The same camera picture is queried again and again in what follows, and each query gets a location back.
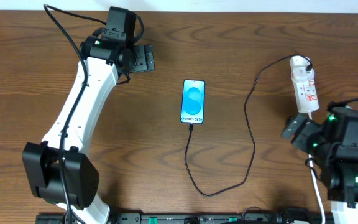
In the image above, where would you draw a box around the blue Galaxy smartphone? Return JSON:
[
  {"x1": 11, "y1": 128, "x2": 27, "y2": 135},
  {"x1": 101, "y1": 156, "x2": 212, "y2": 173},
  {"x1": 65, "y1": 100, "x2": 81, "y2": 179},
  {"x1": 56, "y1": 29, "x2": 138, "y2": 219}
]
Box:
[{"x1": 180, "y1": 80, "x2": 206, "y2": 124}]

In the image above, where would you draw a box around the black USB charging cable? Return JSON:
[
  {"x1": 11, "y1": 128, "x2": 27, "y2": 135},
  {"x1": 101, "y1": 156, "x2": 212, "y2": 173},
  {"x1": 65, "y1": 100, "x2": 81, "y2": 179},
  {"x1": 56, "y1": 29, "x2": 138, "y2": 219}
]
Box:
[{"x1": 183, "y1": 54, "x2": 313, "y2": 197}]

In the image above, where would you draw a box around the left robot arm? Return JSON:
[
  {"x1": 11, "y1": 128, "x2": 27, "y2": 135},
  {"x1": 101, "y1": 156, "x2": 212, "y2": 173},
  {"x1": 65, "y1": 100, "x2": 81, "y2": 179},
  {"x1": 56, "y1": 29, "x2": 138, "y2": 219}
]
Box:
[{"x1": 22, "y1": 7, "x2": 155, "y2": 223}]

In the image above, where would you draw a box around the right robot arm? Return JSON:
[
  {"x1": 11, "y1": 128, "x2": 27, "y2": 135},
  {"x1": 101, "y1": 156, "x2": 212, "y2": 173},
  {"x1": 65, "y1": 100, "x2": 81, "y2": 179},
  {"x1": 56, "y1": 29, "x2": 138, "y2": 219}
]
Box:
[{"x1": 282, "y1": 107, "x2": 358, "y2": 223}]

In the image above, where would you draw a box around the white USB charger adapter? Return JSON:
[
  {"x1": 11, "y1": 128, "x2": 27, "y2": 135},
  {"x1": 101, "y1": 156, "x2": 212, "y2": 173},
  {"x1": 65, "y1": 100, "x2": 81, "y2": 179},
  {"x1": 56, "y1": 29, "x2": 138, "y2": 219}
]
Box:
[{"x1": 290, "y1": 55, "x2": 313, "y2": 76}]

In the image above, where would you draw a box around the white power strip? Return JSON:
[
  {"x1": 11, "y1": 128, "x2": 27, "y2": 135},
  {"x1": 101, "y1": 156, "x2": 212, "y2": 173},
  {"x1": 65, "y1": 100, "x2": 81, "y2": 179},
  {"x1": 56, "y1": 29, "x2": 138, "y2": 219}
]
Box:
[{"x1": 291, "y1": 67, "x2": 319, "y2": 113}]

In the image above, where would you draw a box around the white power strip cord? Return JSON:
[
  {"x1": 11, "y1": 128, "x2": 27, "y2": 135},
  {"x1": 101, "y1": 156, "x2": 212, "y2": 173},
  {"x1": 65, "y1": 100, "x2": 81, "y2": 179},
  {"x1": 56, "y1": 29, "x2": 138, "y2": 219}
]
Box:
[{"x1": 307, "y1": 112, "x2": 326, "y2": 224}]

